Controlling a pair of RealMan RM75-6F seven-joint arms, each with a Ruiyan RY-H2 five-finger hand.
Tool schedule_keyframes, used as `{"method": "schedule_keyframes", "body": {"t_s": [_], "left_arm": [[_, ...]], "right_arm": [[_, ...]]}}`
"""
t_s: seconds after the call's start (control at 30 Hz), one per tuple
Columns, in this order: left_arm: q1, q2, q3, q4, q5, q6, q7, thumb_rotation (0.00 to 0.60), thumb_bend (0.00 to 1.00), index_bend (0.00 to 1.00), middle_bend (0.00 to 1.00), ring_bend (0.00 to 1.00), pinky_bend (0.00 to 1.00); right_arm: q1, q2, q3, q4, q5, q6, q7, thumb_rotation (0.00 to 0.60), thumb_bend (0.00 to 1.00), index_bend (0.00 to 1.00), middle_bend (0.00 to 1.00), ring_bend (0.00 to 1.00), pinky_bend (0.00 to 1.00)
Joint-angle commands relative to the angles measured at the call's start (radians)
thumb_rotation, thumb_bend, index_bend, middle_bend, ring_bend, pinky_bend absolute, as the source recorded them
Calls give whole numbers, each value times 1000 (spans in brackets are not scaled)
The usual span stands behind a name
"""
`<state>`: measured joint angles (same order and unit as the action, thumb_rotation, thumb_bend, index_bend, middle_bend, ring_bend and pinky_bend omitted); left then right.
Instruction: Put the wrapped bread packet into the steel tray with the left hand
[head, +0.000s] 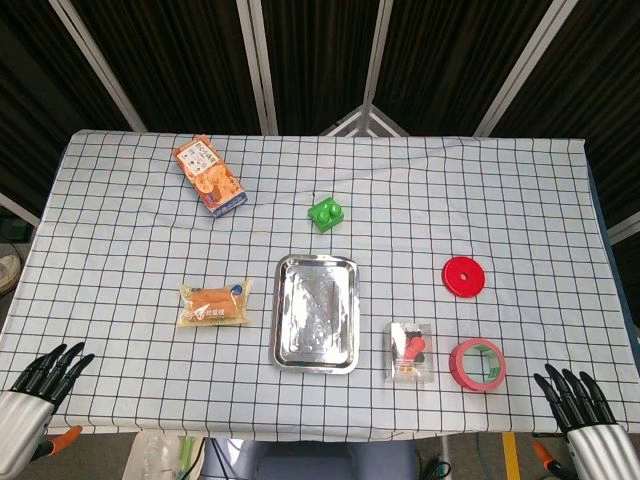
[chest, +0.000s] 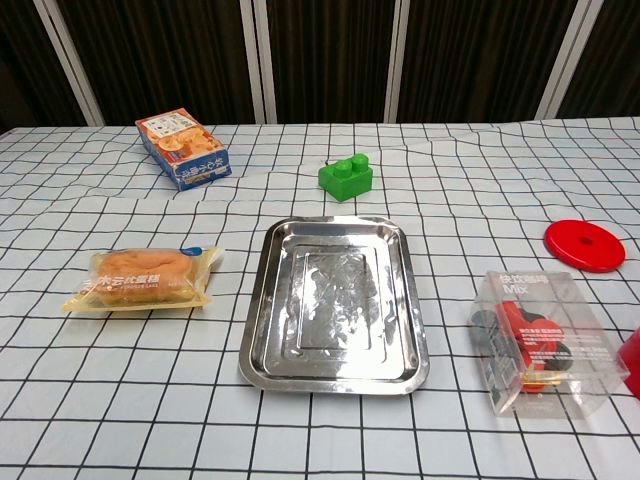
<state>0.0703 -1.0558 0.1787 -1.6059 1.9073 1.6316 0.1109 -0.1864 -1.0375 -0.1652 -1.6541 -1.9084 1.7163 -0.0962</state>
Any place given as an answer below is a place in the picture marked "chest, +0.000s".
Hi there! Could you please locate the red round plastic lid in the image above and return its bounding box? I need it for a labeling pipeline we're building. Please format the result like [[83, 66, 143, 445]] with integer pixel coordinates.
[[544, 219, 627, 274]]

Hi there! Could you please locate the clear plastic coffee capsule box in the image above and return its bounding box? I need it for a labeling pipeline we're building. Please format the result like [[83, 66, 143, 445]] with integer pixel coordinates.
[[467, 270, 632, 418]]

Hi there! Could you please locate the white partition frame post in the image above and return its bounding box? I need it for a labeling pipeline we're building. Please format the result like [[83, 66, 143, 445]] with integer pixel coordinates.
[[31, 0, 107, 128], [385, 0, 415, 124], [540, 0, 605, 121], [238, 0, 278, 125]]

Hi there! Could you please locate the green toy building block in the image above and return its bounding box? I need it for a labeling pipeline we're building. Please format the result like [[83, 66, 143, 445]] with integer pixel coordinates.
[[317, 154, 376, 204]]

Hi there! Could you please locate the packaged bread bun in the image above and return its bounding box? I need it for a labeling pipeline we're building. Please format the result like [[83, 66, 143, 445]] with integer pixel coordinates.
[[60, 244, 225, 315]]

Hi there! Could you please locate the blue orange cracker box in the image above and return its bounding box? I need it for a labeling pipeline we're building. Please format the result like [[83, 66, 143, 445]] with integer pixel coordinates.
[[135, 107, 234, 192]]

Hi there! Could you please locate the silver metal tray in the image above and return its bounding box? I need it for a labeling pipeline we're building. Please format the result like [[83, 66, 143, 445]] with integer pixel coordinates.
[[237, 215, 432, 397]]

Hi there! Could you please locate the white black checkered tablecloth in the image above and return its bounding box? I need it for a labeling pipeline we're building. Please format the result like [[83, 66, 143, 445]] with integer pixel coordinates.
[[0, 116, 640, 480]]

